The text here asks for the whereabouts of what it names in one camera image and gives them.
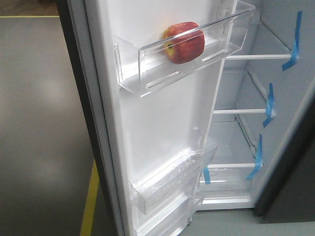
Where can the red apple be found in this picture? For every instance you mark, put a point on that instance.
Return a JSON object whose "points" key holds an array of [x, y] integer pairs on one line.
{"points": [[184, 48]]}

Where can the white fridge interior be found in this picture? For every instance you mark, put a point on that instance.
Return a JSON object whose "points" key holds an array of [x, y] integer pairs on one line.
{"points": [[264, 92]]}

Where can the dark grey fridge right door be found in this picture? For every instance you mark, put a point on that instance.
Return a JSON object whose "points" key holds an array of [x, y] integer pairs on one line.
{"points": [[292, 195]]}

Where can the clear upper door bin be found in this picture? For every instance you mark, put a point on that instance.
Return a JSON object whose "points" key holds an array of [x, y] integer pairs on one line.
{"points": [[158, 42]]}

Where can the clear door bin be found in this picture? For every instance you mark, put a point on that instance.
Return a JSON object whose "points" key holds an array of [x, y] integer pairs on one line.
{"points": [[158, 42], [150, 192], [174, 218]]}

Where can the clear middle door bin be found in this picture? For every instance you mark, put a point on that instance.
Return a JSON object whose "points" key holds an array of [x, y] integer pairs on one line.
{"points": [[150, 192]]}

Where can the clear lower door bin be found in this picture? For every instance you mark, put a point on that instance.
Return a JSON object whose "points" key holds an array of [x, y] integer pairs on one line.
{"points": [[174, 218]]}

